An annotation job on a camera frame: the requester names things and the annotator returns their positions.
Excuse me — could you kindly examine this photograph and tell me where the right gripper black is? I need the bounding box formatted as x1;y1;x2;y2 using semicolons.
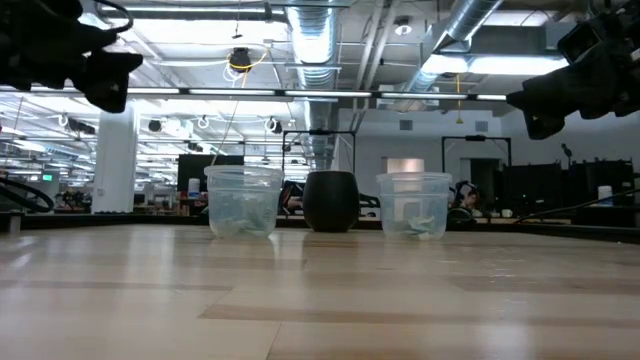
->
506;49;640;142

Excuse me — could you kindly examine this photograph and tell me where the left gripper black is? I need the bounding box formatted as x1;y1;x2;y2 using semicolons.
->
34;20;144;115

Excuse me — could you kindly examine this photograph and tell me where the black monitor back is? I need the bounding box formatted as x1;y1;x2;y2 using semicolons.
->
502;162;567;207
569;158;636;207

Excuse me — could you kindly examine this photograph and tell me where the white building pillar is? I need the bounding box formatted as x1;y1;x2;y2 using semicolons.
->
91;107;140;215

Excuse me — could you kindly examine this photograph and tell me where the grey ceiling pipe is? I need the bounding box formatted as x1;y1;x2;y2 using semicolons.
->
99;4;289;22

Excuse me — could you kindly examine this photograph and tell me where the long LED light bar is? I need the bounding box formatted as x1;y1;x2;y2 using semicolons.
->
0;85;509;103

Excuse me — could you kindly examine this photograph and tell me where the black desk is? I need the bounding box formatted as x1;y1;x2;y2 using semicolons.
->
572;204;640;227

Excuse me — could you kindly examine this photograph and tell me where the clear plastic tub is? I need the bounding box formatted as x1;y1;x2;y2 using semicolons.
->
375;171;454;243
203;164;285;240

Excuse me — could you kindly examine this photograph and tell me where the black round cup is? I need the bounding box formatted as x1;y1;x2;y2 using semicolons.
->
302;170;361;233

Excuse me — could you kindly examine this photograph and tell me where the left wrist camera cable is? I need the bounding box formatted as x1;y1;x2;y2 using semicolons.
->
94;0;136;34

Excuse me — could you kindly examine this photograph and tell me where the yellow hanging cord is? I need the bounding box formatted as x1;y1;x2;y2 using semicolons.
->
454;73;464;126

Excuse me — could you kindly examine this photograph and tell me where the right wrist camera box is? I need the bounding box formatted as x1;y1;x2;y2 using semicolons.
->
556;20;604;65

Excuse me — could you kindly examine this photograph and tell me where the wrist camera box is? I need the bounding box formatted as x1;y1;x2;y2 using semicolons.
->
34;0;85;24
556;20;604;65

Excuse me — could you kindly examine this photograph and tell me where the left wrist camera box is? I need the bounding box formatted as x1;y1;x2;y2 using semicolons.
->
34;0;85;24

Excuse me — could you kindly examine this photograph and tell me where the thin black cable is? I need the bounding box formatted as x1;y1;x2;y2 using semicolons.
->
513;187;640;225

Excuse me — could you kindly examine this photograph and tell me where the slanted silver ventilation duct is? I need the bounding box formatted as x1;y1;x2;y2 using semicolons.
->
399;0;504;94

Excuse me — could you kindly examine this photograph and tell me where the black overhead camera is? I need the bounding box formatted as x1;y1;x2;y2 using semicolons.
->
228;47;253;74

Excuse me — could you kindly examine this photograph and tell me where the thick black cable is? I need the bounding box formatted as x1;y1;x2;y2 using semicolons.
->
0;176;56;214

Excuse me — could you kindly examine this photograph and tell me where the black table edge rail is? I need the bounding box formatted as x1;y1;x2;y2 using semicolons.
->
0;209;640;245

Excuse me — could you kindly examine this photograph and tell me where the yellow camera cable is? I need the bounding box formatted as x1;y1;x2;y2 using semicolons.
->
227;47;271;71

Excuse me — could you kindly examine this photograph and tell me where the wide silver ventilation duct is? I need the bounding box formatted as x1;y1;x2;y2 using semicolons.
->
285;0;342;171

